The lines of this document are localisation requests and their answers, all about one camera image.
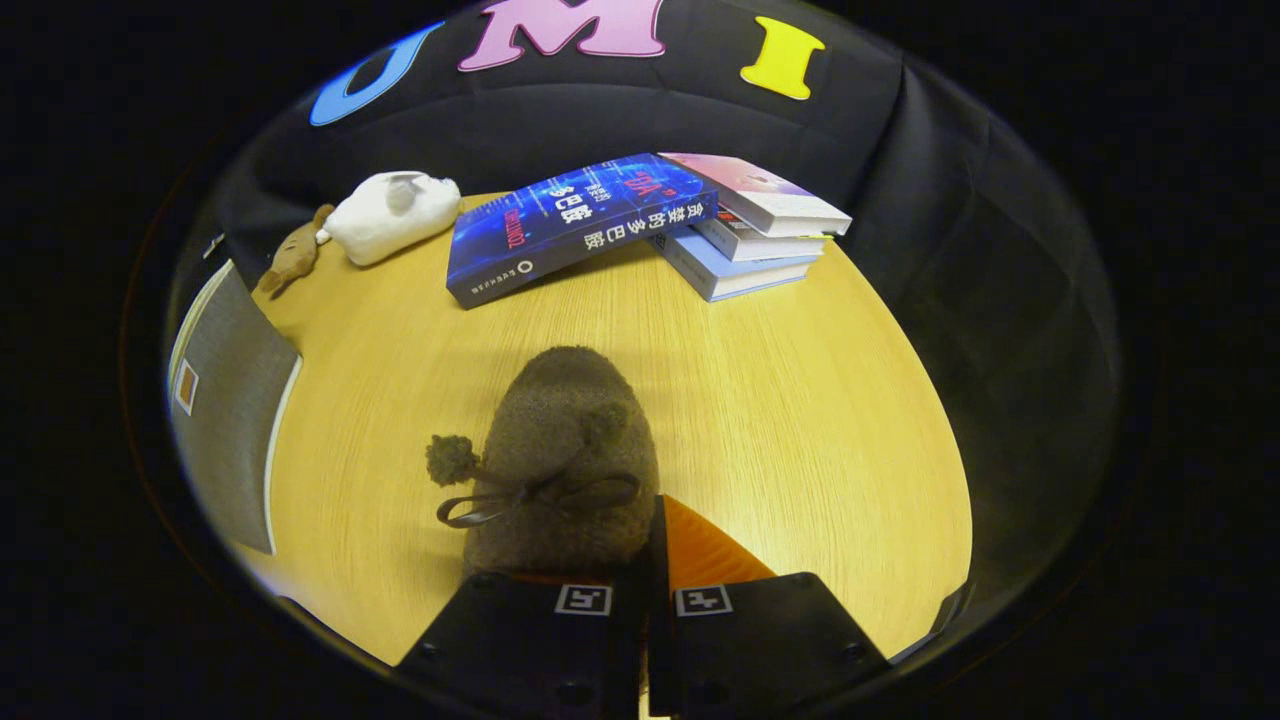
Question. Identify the grey fabric storage box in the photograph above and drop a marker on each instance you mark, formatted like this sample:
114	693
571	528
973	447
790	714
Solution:
235	410

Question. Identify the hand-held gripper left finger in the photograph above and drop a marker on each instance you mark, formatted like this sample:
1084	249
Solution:
520	650

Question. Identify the brown fuzzy shoe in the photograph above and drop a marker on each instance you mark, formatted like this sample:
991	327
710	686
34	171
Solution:
565	430

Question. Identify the white plush toy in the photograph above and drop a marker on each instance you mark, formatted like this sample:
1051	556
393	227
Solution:
390	215

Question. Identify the dark blue book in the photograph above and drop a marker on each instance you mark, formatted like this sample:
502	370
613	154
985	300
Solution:
570	225

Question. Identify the black backdrop cloth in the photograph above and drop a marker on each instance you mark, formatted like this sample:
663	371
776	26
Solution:
950	250

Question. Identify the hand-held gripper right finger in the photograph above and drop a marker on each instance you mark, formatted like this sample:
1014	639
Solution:
760	645

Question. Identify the pink cover book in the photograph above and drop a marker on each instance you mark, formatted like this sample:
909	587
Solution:
760	195

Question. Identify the silver clip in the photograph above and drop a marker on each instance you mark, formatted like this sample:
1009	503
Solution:
212	245

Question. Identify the white spine book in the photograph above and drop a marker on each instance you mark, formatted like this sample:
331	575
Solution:
765	245

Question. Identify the brown plush toy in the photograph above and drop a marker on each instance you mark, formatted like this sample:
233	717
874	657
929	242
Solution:
293	255

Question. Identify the light blue book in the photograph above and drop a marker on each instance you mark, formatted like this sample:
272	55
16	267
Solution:
730	275

